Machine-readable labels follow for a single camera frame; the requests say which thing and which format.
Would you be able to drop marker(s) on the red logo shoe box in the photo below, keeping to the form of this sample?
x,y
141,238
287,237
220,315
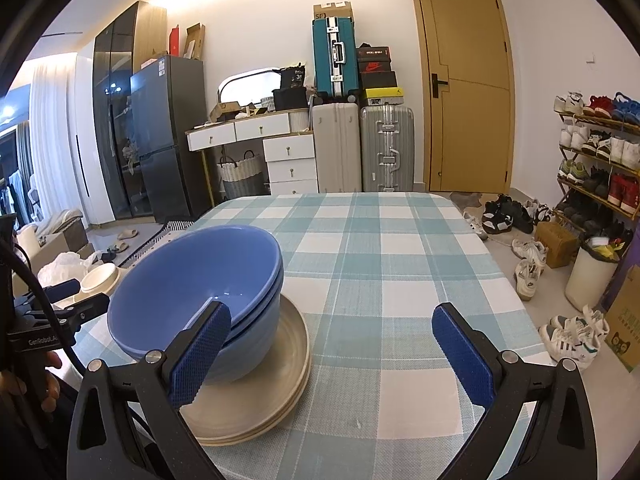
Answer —
x,y
375,66

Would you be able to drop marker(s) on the printed cardboard box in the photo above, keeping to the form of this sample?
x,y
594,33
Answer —
x,y
625,330

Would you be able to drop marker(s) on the white curtain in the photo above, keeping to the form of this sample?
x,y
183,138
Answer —
x,y
55,135

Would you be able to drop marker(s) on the medium cream plate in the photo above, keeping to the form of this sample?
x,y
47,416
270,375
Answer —
x,y
270,422

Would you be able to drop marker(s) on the large blue bowl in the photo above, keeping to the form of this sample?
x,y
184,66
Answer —
x,y
165,285

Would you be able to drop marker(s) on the person's dark trousers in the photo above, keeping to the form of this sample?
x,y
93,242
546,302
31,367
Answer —
x,y
30,440

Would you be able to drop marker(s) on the brown carton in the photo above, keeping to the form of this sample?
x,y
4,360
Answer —
x,y
67,242

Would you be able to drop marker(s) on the white plastic bag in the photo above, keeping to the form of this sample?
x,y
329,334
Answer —
x,y
65,267

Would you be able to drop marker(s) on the patterned rug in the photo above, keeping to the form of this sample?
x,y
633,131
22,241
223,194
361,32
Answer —
x,y
155,240

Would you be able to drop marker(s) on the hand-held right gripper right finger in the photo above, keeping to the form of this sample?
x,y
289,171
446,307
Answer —
x,y
462,355

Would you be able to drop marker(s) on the woven laundry basket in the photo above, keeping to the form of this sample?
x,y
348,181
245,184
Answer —
x,y
242,175

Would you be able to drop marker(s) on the oval mirror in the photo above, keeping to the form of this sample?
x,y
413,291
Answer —
x,y
250,82

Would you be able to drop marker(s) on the white bin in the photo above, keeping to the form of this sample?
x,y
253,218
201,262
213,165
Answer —
x,y
590,280

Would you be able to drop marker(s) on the black bag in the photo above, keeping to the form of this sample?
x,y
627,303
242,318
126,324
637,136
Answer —
x,y
292,77

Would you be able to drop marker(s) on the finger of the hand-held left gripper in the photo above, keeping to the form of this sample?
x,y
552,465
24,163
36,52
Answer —
x,y
62,290
85,312

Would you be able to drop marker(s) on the medium blue bowl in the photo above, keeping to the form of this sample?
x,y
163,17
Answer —
x,y
274,292

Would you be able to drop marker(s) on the black shoe box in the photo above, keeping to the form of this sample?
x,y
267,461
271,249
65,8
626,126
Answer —
x,y
374,53
378,80

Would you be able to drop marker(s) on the dark grey refrigerator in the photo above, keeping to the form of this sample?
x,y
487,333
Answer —
x,y
165,140

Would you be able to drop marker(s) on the black glass cabinet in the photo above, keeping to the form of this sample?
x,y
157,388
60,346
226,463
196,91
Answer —
x,y
112,110

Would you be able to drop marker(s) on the teal suitcase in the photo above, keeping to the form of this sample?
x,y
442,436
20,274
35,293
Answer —
x,y
334,57

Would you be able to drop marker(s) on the small cardboard box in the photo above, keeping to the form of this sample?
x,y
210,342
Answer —
x,y
224,111

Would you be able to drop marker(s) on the white drawer unit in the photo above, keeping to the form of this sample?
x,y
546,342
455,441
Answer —
x,y
291,165

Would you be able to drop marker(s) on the black case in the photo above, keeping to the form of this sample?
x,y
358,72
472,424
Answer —
x,y
290,99

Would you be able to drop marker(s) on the wooden shoe rack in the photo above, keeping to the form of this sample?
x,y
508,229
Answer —
x,y
600,157

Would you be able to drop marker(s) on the person's left hand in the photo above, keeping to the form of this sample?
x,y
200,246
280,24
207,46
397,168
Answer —
x,y
52,382

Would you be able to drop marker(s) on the white suitcase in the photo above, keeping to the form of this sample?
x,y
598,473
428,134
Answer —
x,y
336,147

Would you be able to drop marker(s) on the silver suitcase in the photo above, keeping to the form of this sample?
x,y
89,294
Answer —
x,y
386,150

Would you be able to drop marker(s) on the small cream plate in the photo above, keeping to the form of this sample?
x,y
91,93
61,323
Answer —
x,y
225,441

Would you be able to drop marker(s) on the wicker box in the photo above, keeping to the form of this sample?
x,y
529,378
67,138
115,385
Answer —
x,y
556,245

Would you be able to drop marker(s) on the white paper bowl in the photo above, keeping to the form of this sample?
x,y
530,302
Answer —
x,y
100,275

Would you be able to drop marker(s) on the group of loose sneakers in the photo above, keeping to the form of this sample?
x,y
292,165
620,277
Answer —
x,y
530,265

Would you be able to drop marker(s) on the beige slipper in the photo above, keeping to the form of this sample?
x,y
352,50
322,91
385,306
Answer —
x,y
126,234
112,251

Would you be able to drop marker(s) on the wooden door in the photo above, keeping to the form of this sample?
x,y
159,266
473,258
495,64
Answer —
x,y
470,85

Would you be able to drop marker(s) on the white dressing table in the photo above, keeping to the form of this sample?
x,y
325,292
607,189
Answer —
x,y
235,130

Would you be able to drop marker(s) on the small light blue bowl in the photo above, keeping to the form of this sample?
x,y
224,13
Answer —
x,y
250,345

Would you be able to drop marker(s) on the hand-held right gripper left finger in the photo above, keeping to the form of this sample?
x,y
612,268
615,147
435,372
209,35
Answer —
x,y
200,355

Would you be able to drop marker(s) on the open cardboard box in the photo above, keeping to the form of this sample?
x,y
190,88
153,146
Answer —
x,y
194,40

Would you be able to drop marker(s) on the large cream plate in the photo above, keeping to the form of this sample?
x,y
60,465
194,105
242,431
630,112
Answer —
x,y
280,385

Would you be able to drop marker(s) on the shoe rack with shoes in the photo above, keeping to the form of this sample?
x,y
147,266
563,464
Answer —
x,y
600,145

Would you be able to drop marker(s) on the yellow shoe box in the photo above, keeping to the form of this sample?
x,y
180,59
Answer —
x,y
384,96

